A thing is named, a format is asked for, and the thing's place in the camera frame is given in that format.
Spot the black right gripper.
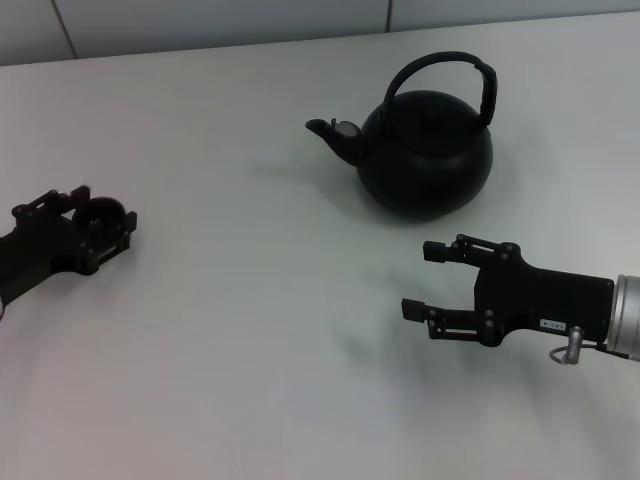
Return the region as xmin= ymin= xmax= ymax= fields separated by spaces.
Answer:
xmin=401 ymin=232 xmax=616 ymax=348

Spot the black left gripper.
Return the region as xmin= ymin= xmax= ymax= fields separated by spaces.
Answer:
xmin=0 ymin=186 xmax=139 ymax=317

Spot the small dark teacup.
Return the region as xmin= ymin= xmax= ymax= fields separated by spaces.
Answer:
xmin=73 ymin=196 xmax=127 ymax=242

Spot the black round teapot with handle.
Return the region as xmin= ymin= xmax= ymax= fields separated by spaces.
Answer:
xmin=304 ymin=51 xmax=499 ymax=224

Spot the silver right wrist cable connector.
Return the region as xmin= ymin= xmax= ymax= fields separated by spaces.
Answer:
xmin=548 ymin=325 xmax=609 ymax=366

